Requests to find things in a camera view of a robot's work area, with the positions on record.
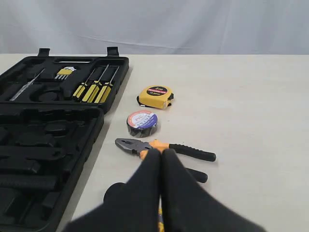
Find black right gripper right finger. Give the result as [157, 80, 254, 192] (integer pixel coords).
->
[161, 149, 265, 232]

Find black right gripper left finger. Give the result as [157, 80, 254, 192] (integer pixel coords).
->
[64, 149, 161, 232]

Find orange black handled pliers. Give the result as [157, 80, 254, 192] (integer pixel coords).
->
[114, 137, 217, 184]

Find black electrical tape roll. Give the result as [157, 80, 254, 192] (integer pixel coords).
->
[126, 110, 158, 138]

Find yellow tape measure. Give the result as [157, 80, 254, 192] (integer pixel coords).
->
[137, 85, 174, 109]

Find black plastic tool case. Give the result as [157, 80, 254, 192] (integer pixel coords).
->
[0, 47, 129, 232]

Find small yellow black screwdriver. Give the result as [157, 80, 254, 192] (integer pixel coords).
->
[72, 68, 96, 101]

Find yellow hex key set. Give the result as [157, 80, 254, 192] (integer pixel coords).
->
[55, 66, 77, 80]

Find clear voltage tester screwdriver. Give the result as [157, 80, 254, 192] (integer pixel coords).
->
[9, 68, 45, 101]

